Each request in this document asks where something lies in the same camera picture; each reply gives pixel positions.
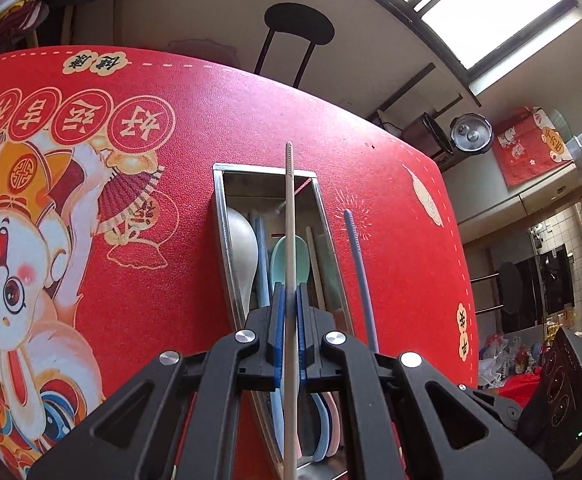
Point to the red printed table mat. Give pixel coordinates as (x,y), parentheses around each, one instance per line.
(171,260)

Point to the black round-back chair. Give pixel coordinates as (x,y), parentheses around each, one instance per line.
(511,285)
(298,22)

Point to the beige chopstick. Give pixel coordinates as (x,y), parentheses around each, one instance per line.
(313,265)
(289,210)

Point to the pink spoon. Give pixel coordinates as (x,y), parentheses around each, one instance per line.
(337,425)

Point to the red printed cloth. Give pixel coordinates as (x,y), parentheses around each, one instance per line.
(521,155)

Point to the dark framed window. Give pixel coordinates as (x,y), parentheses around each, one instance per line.
(496,20)

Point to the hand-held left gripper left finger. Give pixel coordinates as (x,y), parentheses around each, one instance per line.
(277,340)

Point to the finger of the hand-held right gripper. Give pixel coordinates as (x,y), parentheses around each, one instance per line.
(506,412)

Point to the mint green spoon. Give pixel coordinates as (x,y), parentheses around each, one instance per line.
(301,255)

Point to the blue chopstick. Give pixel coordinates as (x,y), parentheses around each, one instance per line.
(261,260)
(358,270)

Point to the blue spoon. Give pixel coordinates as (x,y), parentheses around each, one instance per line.
(321,435)

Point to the pile of plastic bags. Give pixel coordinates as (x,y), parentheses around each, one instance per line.
(496,355)

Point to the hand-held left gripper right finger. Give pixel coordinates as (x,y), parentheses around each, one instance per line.
(302,340)

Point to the metal perforated utensil tray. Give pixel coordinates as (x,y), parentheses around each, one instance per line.
(256,190)

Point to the beige spoon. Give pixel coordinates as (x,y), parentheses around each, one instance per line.
(241,250)

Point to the dark red cloth pile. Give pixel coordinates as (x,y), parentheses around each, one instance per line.
(16,17)

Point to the beige refrigerator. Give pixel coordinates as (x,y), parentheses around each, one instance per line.
(511,205)

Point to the silver pressure cooker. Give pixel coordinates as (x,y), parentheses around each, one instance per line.
(471,132)

